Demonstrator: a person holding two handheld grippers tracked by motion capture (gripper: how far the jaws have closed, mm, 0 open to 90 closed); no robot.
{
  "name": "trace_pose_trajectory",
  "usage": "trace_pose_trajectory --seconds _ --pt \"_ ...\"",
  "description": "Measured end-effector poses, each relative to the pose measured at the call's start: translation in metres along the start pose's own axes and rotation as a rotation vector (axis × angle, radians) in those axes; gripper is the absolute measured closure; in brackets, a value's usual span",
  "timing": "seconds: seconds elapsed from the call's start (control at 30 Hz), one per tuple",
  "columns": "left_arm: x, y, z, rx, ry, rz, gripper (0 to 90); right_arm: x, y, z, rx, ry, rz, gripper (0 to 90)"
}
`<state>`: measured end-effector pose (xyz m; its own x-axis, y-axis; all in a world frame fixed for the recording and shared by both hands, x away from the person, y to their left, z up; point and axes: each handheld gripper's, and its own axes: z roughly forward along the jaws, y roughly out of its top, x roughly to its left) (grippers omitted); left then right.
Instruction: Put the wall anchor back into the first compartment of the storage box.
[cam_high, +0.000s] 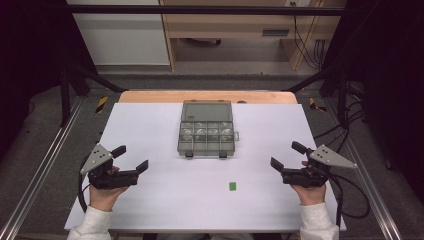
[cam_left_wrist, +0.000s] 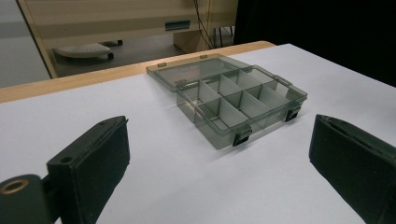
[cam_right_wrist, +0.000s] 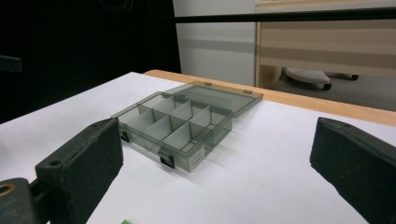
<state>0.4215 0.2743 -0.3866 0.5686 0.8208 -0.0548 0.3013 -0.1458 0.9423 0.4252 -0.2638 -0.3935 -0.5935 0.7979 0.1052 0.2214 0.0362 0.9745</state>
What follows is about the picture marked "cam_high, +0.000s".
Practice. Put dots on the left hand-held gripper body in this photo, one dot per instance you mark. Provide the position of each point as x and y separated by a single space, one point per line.
100 160

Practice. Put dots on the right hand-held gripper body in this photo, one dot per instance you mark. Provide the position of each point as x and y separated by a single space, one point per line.
328 159

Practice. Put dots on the small green card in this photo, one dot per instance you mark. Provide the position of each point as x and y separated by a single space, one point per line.
232 186

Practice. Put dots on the grey transparent compartment box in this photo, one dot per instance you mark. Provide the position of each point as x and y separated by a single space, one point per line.
206 111

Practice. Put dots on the person's left hand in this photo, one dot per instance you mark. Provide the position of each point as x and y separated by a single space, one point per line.
103 198

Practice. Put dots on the person's right hand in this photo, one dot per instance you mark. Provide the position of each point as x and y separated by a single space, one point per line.
311 195

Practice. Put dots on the white table cover sheet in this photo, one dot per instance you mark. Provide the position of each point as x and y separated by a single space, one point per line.
166 200

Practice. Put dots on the yellow black floor tape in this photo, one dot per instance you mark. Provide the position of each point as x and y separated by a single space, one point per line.
315 105
101 104

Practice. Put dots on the dark curtain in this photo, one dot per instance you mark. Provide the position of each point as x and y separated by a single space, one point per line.
390 83
30 50

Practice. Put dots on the white cabinet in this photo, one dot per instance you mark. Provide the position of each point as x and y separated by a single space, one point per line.
120 36

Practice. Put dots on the light wooden desk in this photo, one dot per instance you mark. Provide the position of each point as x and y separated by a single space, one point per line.
226 25

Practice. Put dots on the black metal crossbar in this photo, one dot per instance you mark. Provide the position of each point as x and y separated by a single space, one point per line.
200 10

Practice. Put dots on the aluminium floor rail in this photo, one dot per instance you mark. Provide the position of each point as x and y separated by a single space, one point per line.
50 153
366 173

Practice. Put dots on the black metal frame stand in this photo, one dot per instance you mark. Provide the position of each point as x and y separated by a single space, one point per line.
341 100
65 100

